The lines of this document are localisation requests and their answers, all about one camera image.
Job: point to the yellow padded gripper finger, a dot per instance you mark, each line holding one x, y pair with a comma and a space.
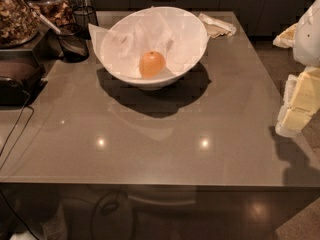
301, 101

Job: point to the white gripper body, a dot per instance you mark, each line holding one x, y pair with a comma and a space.
308, 39

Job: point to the orange fruit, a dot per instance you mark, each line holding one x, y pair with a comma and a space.
151, 63

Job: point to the white ceramic bowl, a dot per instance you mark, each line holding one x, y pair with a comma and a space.
156, 80

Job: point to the crumpled beige napkin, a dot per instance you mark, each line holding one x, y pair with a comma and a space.
216, 27

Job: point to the black mesh pen holder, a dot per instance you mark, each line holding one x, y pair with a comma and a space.
83, 16

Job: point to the black mesh cup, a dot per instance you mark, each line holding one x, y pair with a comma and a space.
73, 45

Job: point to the black box appliance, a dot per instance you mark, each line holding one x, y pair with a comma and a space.
20, 81

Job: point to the glass jar of snacks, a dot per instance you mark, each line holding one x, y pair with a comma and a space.
18, 24

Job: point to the white utensil handle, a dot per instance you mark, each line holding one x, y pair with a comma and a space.
43, 19

